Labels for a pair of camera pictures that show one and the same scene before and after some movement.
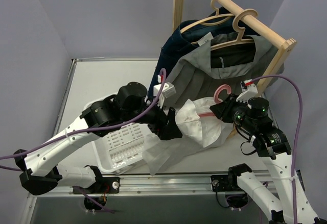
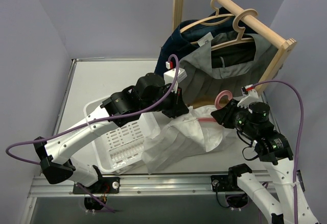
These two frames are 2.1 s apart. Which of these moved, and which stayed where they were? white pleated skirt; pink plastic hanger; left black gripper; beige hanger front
Moved: left black gripper; pink plastic hanger
Stayed: white pleated skirt; beige hanger front
